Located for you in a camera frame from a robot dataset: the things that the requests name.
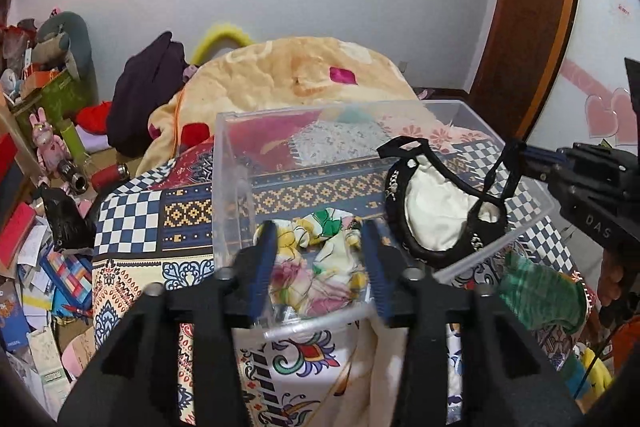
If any yellow floral cloth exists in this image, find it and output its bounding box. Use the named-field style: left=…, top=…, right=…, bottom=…
left=269, top=207, right=369, bottom=320

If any black and cream fabric pouch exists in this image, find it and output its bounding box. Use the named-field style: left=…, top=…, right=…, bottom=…
left=378, top=135, right=521, bottom=270

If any green storage box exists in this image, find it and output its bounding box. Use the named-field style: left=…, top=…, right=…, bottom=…
left=10, top=70, right=98, bottom=144

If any grey plush toy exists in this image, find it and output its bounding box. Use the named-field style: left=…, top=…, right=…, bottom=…
left=32, top=11, right=94, bottom=79

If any dark purple jacket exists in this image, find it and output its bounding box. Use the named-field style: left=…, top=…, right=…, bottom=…
left=106, top=31, right=189, bottom=158

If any red thermos bottle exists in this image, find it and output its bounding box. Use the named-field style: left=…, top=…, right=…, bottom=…
left=91, top=162, right=130, bottom=193

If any right hand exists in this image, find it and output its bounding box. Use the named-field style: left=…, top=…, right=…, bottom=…
left=597, top=251, right=625, bottom=308

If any beige yellow fleece blanket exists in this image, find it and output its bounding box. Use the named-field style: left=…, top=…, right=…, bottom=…
left=137, top=37, right=416, bottom=174

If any red cushion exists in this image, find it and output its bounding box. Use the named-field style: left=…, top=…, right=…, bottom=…
left=75, top=102, right=112, bottom=135

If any black plastic bag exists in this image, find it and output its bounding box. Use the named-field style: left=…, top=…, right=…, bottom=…
left=39, top=183, right=96, bottom=253

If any brown wooden door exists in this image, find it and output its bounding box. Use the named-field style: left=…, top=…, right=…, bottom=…
left=469, top=0, right=577, bottom=141

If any green cylinder bottle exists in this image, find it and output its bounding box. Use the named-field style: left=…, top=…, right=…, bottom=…
left=58, top=119, right=88, bottom=165

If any clear plastic storage box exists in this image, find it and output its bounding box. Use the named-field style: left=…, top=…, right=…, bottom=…
left=214, top=98, right=557, bottom=341

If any green knitted glove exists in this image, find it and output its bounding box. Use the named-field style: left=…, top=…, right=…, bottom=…
left=498, top=253, right=588, bottom=335

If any patterned patchwork bedspread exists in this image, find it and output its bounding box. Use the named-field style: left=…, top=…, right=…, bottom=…
left=92, top=141, right=593, bottom=426

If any white cloth on bed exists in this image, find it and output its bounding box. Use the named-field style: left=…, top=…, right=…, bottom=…
left=309, top=317, right=407, bottom=426

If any pink bunny doll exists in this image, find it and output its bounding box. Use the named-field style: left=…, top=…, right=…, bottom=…
left=29, top=107, right=72, bottom=178

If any yellow curved pillow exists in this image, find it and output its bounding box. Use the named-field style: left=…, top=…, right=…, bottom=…
left=189, top=23, right=254, bottom=66

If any red gift box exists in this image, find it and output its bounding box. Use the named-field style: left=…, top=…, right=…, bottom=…
left=0, top=133, right=17, bottom=181

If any colourful pencil case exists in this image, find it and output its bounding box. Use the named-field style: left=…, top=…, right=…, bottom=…
left=39, top=249, right=92, bottom=311

